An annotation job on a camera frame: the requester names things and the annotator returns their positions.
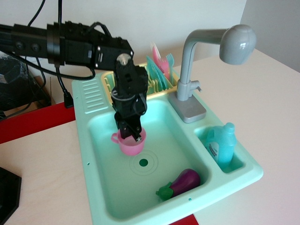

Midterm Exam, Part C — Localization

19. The pink toy plate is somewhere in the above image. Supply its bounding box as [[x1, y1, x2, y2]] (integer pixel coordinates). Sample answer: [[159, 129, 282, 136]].
[[150, 42, 164, 72]]

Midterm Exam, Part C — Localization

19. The teal toy fork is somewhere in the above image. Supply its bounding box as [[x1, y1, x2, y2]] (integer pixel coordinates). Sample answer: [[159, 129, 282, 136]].
[[165, 53, 174, 86]]

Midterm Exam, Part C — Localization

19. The thin black power cable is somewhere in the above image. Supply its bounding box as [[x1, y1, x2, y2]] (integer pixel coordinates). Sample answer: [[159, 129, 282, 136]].
[[26, 0, 46, 90]]

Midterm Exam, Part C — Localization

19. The purple toy eggplant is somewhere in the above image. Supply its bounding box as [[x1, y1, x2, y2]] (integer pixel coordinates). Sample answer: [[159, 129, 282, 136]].
[[156, 169, 201, 201]]

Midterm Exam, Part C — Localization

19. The blue toy detergent bottle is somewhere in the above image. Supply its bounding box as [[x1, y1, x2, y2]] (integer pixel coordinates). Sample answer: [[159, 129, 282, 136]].
[[204, 122, 237, 169]]

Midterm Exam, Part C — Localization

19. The mint green toy sink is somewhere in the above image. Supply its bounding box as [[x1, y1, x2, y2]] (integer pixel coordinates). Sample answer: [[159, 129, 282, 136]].
[[72, 73, 263, 225]]

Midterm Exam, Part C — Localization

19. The teal toy plate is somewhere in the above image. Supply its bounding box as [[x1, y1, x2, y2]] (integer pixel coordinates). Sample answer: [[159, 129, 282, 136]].
[[146, 56, 169, 91]]

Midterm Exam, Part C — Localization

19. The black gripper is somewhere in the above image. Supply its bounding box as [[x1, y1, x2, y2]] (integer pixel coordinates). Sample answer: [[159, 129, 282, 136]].
[[111, 90, 147, 142]]

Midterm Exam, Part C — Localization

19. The black stand base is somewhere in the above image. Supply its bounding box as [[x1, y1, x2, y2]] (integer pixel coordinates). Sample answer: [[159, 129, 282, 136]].
[[0, 167, 22, 225]]

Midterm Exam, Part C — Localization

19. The pink toy fork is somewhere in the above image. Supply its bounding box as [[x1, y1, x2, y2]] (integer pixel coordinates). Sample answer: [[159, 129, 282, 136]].
[[157, 59, 170, 80]]

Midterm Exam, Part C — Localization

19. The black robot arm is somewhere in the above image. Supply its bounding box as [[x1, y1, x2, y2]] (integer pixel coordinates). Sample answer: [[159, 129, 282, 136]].
[[0, 22, 148, 141]]

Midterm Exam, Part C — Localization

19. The black braided cable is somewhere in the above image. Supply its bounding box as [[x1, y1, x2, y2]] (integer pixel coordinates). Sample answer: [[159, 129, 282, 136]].
[[56, 0, 97, 109]]

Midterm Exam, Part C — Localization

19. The yellow toy drying rack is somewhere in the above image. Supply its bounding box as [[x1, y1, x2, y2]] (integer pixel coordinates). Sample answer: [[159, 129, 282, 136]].
[[99, 69, 179, 105]]

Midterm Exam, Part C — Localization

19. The pink plastic toy cup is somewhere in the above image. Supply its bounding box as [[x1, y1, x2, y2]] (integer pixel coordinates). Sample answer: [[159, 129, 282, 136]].
[[111, 128, 146, 156]]

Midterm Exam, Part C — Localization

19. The cardboard box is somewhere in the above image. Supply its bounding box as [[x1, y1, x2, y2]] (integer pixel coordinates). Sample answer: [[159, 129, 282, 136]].
[[0, 76, 54, 116]]

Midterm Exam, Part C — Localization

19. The grey toy faucet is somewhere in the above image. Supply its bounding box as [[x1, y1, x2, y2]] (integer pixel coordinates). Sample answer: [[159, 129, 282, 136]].
[[168, 24, 257, 123]]

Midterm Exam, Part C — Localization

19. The black bag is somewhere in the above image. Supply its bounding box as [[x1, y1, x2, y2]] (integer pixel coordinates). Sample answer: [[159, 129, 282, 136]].
[[0, 54, 51, 111]]

